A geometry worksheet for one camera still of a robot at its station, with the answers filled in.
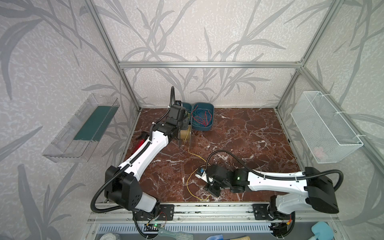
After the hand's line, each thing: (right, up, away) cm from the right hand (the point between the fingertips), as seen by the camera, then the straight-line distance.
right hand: (205, 180), depth 76 cm
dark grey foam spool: (-11, +23, +6) cm, 26 cm away
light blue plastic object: (+55, -21, -7) cm, 59 cm away
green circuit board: (-23, -20, -6) cm, 31 cm away
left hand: (-12, +34, +6) cm, 37 cm away
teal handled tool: (-12, -21, -10) cm, 26 cm away
